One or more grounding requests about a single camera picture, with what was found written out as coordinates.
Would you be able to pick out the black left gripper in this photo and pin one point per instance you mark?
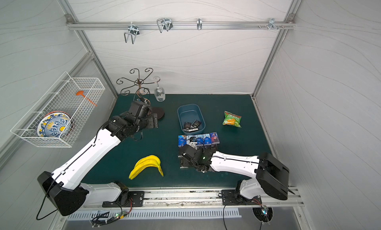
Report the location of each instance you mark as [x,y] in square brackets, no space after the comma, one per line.
[152,120]

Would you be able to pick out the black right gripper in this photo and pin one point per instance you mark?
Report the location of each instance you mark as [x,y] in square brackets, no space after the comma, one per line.
[183,156]

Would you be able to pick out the light blue tissue pack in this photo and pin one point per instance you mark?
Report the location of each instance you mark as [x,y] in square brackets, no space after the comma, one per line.
[200,139]
[207,139]

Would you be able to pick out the red blue tissue pack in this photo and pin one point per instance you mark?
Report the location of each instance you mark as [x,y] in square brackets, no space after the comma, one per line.
[214,138]

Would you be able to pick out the dark blue tissue pack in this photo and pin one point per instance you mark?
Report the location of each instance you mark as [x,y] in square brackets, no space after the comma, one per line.
[182,140]

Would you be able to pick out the black Face pack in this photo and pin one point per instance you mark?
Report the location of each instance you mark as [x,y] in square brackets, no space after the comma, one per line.
[187,126]
[196,124]

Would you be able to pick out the teal storage box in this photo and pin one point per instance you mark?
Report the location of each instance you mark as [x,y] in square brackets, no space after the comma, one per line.
[190,113]

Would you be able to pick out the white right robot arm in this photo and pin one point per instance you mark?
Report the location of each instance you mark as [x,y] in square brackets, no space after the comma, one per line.
[267,175]

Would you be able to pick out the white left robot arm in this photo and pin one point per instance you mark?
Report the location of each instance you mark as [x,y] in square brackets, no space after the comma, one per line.
[64,187]

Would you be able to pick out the copper glass rack stand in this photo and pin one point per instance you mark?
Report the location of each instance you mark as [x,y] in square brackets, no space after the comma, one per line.
[142,93]

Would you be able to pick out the yellow banana bunch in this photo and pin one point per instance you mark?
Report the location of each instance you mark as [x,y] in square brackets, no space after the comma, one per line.
[143,163]

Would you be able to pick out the green snack bag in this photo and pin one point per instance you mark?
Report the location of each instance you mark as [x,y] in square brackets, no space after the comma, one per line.
[232,119]

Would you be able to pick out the orange spatula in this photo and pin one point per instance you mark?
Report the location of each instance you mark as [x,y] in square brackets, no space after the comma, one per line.
[81,93]

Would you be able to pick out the metal hook left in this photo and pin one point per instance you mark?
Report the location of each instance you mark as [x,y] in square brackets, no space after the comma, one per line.
[132,32]

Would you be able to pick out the blue yellow patterned plate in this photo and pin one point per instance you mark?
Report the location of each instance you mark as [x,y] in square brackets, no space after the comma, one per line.
[54,125]

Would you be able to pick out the metal hook middle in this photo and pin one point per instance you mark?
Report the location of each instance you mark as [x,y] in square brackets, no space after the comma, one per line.
[164,24]

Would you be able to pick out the metal hook small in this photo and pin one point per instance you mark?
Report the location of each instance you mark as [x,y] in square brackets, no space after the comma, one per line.
[199,24]

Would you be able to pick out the metal hook right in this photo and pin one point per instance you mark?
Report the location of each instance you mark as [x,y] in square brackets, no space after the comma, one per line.
[271,25]

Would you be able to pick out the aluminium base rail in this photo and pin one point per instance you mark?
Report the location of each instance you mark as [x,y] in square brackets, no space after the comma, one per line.
[200,197]

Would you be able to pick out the white wire basket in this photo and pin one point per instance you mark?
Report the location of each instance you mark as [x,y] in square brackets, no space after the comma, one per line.
[61,96]

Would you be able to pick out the aluminium top rail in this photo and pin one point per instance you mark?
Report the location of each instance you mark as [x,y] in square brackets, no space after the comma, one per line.
[178,25]

